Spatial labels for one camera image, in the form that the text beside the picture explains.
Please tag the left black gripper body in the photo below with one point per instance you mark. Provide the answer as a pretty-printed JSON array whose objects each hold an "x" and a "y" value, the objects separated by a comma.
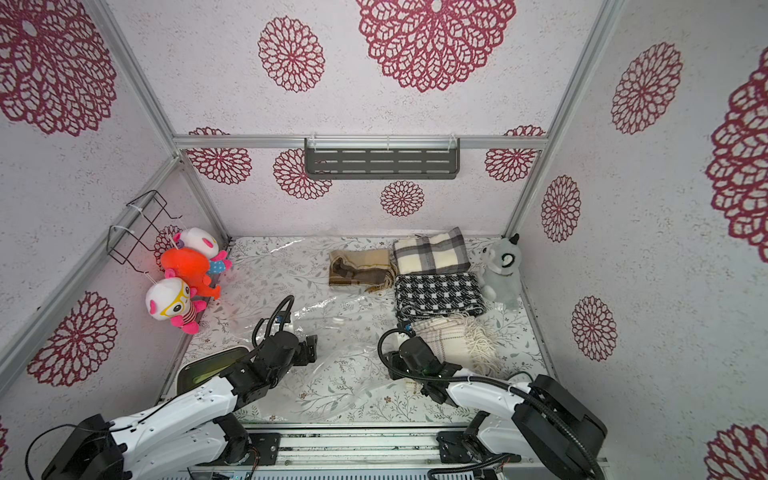
[{"x": 304, "y": 355}]

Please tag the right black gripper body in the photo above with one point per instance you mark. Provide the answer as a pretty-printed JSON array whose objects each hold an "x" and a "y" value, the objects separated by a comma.
[{"x": 395, "y": 365}]

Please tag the cream fringed scarf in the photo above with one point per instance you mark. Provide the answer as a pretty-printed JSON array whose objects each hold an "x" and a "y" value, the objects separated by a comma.
[{"x": 461, "y": 340}]

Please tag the black white houndstooth scarf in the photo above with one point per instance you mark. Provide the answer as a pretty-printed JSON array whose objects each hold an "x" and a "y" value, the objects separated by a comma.
[{"x": 421, "y": 297}]

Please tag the brown beige scarf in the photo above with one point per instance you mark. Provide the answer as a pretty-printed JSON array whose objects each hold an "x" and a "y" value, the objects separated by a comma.
[{"x": 371, "y": 268}]

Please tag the grey cream plaid scarf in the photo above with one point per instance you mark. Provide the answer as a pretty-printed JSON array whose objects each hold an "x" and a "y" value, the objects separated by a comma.
[{"x": 444, "y": 253}]

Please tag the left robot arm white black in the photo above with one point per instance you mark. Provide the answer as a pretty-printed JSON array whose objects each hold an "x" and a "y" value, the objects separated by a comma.
[{"x": 198, "y": 426}]

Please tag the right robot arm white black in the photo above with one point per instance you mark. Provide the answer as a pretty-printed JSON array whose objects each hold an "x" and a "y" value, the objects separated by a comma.
[{"x": 540, "y": 418}]

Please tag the white plush with yellow glasses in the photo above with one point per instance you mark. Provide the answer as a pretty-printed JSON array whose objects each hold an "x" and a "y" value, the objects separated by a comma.
[{"x": 173, "y": 300}]

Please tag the red octopus plush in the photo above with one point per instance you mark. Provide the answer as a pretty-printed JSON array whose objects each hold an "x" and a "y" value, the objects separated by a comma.
[{"x": 191, "y": 267}]

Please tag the grey plush toy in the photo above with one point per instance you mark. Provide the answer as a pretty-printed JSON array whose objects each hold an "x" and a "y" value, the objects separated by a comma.
[{"x": 499, "y": 277}]

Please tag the white pink plush top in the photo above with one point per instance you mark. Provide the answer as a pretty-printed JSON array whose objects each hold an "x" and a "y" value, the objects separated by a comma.
[{"x": 200, "y": 241}]

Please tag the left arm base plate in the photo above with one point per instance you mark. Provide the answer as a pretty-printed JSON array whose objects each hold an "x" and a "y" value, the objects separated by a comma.
[{"x": 260, "y": 449}]

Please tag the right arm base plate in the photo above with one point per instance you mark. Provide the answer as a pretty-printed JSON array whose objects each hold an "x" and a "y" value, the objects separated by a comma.
[{"x": 462, "y": 447}]

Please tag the black wire basket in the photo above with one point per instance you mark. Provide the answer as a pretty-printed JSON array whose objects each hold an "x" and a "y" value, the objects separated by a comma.
[{"x": 143, "y": 231}]

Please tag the grey metal wall shelf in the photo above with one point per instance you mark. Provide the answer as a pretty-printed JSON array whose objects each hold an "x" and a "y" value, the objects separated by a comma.
[{"x": 388, "y": 162}]

